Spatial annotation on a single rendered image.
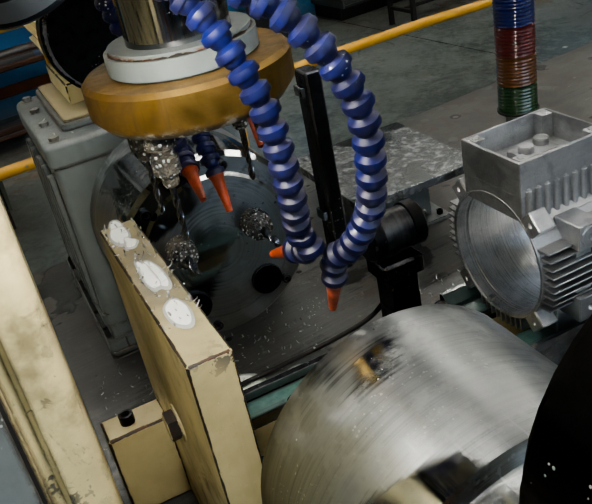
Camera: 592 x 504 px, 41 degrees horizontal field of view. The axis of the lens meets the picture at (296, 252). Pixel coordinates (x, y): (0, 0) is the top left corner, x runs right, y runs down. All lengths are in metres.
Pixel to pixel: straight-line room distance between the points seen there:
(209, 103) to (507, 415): 0.31
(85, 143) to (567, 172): 0.64
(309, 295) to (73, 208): 0.41
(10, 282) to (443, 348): 0.29
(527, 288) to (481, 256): 0.07
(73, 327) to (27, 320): 0.88
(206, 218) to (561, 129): 0.43
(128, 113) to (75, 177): 0.53
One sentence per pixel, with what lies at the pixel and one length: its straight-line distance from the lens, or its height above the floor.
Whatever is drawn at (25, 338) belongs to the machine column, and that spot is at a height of 1.24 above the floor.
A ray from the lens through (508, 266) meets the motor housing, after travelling 1.04.
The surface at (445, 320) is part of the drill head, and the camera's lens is 0.60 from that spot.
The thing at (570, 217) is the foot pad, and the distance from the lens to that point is 0.90.
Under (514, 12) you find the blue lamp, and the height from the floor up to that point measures 1.19.
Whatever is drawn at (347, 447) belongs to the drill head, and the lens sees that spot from 0.54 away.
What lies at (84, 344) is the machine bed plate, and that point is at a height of 0.80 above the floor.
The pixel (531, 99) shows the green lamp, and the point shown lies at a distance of 1.28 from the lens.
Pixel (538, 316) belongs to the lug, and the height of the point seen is 0.96.
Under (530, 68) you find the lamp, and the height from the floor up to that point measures 1.10.
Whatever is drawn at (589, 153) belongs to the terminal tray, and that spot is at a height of 1.12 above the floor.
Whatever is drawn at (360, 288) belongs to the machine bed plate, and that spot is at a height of 0.80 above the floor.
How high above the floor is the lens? 1.51
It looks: 29 degrees down
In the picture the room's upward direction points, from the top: 12 degrees counter-clockwise
